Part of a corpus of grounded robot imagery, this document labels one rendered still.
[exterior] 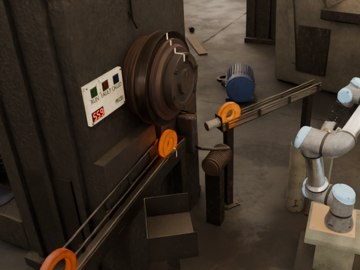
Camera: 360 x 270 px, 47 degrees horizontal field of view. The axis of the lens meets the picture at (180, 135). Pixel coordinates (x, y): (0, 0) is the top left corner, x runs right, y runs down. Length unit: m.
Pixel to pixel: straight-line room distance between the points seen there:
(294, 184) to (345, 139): 0.88
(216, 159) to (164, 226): 0.72
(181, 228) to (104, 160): 0.47
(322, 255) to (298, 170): 0.57
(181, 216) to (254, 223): 0.97
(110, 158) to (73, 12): 0.66
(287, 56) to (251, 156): 1.64
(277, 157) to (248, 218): 0.81
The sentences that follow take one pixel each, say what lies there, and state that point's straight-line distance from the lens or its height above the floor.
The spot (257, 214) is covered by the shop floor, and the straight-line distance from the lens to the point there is 2.90.
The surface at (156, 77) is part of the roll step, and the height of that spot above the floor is 1.19.
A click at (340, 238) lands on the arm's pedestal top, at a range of 2.37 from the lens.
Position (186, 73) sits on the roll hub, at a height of 1.16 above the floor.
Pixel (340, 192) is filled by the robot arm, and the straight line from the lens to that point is 2.29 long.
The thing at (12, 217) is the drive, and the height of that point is 0.25.
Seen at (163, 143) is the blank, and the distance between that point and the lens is 2.17.
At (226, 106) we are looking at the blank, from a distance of 2.54.
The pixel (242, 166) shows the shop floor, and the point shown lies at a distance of 3.35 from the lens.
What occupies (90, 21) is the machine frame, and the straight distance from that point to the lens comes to 1.76.
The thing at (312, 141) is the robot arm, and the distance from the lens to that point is 1.99.
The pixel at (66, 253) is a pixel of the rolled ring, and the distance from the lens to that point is 1.72.
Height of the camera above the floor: 1.88
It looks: 30 degrees down
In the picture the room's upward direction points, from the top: 4 degrees counter-clockwise
